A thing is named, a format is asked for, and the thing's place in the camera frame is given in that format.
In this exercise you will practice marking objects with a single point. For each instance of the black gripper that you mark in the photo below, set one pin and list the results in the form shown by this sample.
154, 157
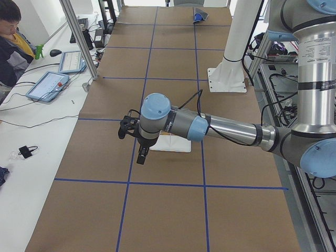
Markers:
146, 142

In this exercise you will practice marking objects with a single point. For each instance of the grey and blue towel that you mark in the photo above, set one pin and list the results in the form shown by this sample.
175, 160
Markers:
200, 15

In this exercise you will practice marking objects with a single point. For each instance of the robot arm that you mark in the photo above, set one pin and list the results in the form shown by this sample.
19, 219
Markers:
310, 142

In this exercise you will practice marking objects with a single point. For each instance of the white towel rack with wooden bars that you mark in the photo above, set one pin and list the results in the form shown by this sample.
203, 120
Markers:
172, 143

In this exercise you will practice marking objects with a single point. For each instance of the far blue teach pendant tablet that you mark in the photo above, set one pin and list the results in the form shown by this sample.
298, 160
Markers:
71, 62

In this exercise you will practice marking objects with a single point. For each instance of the blue teach pendant tablet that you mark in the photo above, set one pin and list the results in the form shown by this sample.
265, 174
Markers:
48, 87
71, 62

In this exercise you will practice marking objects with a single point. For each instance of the near blue teach pendant tablet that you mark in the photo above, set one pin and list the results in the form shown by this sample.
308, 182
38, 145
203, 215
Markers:
48, 87

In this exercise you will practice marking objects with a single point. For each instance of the black power brick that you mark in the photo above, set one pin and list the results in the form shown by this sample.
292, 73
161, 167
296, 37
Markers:
99, 38

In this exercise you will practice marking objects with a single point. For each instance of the black computer mouse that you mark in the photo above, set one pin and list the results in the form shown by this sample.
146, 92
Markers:
55, 52

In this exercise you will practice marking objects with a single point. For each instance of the green figurine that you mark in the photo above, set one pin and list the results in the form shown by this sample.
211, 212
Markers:
39, 52

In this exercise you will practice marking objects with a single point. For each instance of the seated person in dark jacket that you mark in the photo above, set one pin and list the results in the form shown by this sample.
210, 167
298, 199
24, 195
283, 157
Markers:
16, 51

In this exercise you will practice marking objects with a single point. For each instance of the white camera mast with base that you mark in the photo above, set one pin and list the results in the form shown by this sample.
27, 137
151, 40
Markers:
228, 76

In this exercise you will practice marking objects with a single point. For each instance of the small black adapter with cord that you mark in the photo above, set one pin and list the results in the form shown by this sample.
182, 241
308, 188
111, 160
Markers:
27, 151

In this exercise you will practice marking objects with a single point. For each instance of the aluminium frame post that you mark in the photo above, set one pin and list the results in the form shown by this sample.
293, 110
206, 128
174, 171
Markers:
76, 30

